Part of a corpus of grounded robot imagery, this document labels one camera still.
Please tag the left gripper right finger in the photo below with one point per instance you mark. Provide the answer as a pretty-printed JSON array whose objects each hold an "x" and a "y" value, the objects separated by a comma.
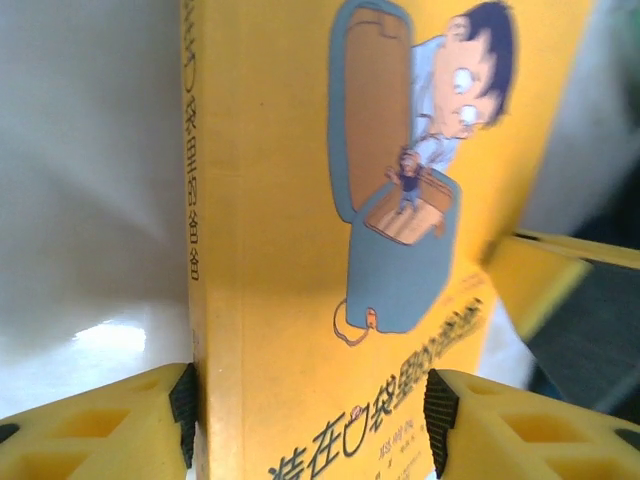
[{"x": 525, "y": 440}]

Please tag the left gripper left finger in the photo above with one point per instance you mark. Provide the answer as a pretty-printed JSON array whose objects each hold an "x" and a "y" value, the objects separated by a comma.
[{"x": 75, "y": 440}]

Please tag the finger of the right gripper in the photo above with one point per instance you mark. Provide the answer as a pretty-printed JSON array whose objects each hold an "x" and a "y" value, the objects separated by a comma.
[{"x": 545, "y": 280}]

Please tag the yellow cartoon cover book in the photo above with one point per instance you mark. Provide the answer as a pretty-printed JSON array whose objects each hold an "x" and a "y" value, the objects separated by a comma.
[{"x": 280, "y": 200}]

